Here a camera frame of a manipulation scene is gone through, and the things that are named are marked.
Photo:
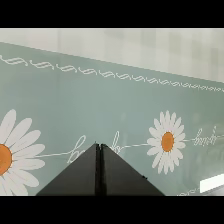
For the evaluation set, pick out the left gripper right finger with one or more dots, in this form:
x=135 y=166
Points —
x=123 y=176

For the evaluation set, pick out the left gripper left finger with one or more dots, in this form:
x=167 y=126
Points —
x=80 y=176

